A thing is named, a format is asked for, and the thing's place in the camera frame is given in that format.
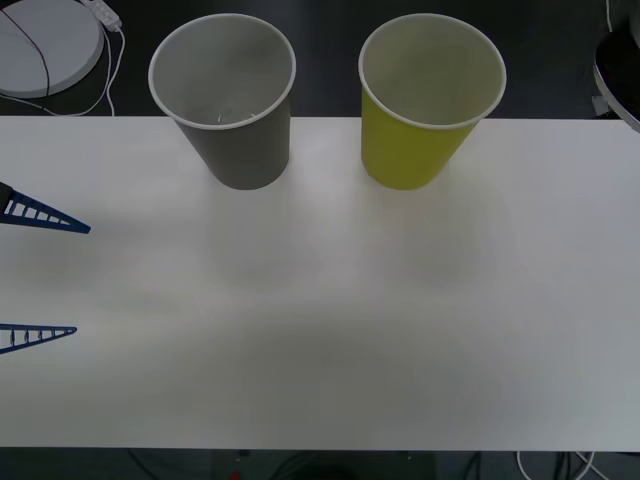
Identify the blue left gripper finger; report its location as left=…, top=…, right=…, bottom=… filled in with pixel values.
left=0, top=181, right=92, bottom=235
left=0, top=324, right=79, bottom=356

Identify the white round disc base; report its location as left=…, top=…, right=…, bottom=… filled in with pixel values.
left=0, top=0, right=105, bottom=99

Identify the white power strip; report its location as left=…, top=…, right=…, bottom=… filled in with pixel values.
left=82, top=0, right=124, bottom=30

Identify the grey plastic bin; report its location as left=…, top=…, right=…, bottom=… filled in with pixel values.
left=147, top=13, right=297, bottom=191

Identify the yellow-green plastic bin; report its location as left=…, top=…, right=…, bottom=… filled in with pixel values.
left=357, top=13, right=508, bottom=191

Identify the dark thin cable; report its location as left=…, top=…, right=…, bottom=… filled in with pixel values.
left=0, top=8, right=53, bottom=99

